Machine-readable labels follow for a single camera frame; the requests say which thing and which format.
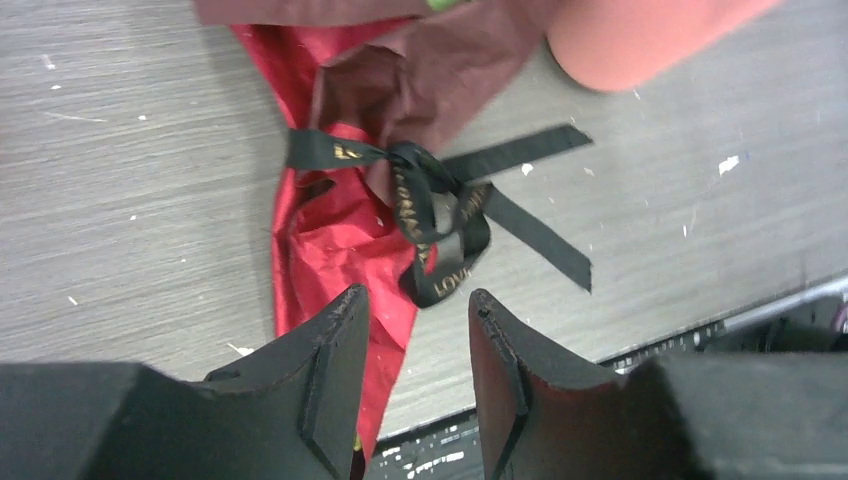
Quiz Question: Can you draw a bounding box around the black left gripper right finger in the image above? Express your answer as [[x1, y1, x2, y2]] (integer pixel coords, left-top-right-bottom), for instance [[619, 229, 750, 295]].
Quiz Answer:
[[467, 288, 848, 480]]

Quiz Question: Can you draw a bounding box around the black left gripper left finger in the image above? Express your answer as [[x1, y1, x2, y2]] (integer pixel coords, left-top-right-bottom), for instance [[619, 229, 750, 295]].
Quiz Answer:
[[1, 285, 369, 479]]

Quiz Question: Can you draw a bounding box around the black ribbon gold lettering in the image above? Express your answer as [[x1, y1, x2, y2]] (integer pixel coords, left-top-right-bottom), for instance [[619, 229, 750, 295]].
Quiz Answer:
[[288, 124, 593, 308]]

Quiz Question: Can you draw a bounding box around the maroon and red wrapping paper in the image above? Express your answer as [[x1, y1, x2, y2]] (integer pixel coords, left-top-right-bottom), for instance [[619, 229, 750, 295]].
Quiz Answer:
[[195, 1, 560, 459]]

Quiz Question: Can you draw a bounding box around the pink flower bouquet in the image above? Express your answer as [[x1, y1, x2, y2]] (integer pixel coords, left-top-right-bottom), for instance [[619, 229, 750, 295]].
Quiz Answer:
[[426, 0, 468, 12]]

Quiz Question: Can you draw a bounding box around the pink cylindrical vase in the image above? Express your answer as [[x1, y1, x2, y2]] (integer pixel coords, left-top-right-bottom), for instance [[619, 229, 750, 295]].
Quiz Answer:
[[546, 0, 777, 93]]

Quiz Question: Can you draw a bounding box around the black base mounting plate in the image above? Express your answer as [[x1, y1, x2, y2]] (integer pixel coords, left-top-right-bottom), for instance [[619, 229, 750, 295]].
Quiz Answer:
[[360, 291, 848, 480]]

